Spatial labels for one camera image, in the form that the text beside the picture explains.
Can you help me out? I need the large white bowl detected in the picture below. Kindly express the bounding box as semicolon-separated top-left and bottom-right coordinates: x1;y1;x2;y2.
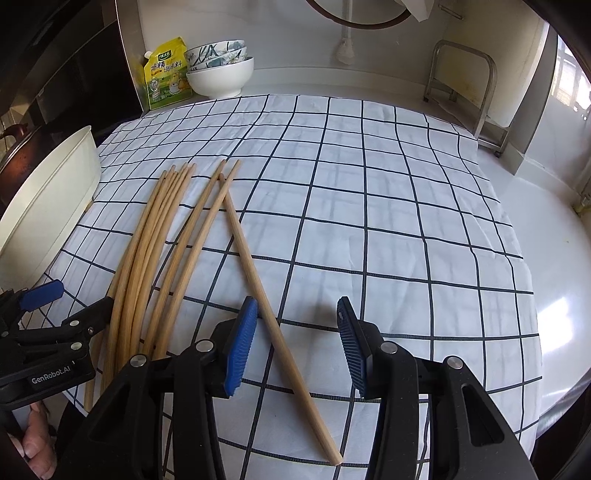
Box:
186;56;254;99

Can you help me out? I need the white hanging paper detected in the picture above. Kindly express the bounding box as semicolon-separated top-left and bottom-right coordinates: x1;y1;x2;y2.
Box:
402;0;444;22

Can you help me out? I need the dark round rim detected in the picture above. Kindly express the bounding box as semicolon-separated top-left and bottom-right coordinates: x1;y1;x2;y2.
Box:
307;0;411;29

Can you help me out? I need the window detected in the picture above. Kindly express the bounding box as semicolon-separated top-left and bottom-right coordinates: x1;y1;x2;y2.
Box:
551;37;591;121

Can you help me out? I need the white plastic tub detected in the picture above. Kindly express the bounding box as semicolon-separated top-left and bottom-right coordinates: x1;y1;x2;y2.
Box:
0;124;103;291

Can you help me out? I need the person's left hand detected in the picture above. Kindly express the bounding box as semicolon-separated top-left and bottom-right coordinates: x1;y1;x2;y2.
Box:
9;401;61;479

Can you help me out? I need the blue floral patterned bowl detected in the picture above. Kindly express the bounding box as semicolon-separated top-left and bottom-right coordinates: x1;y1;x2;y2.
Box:
184;40;246;65
187;45;249;71

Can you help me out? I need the metal board rack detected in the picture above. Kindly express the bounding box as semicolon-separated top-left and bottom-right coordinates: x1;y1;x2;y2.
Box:
422;39;511;156

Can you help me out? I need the dark cooking pot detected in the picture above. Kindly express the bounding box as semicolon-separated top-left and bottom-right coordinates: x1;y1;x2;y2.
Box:
0;122;44;186

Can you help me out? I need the white ribbed hose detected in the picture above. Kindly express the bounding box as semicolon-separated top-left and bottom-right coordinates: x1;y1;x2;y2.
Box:
335;23;356;65

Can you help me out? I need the white checked cloth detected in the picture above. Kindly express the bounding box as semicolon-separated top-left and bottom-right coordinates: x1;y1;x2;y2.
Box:
34;93;543;480

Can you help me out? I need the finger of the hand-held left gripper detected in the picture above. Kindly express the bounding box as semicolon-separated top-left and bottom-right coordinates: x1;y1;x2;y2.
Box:
9;296;115;366
0;280;65;329

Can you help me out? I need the bundle of wooden chopsticks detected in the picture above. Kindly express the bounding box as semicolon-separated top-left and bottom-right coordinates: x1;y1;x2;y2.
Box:
83;161;198;411

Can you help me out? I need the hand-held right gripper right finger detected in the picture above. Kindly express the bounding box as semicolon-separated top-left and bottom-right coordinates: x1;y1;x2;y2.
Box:
336;296;532;480

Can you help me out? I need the yellow green seasoning pouch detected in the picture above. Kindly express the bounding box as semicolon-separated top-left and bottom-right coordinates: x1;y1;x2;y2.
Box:
141;37;195;110

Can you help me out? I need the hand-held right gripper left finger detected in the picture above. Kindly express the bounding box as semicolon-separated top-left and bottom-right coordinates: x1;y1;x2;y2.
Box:
55;296;259;480

